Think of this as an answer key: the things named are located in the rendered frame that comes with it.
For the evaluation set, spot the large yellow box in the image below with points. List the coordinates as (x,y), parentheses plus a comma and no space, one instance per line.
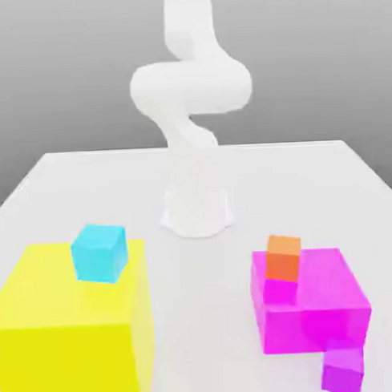
(61,349)

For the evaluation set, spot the small cyan cube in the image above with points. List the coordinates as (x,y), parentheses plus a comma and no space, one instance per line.
(99,254)

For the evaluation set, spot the large magenta box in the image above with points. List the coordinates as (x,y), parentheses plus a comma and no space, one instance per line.
(329,318)

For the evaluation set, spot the small orange cube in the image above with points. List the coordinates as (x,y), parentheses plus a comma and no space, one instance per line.
(282,259)

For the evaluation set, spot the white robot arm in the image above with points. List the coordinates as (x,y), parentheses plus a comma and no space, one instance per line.
(191,87)

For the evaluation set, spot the small purple cube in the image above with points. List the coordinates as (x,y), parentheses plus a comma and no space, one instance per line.
(343,369)

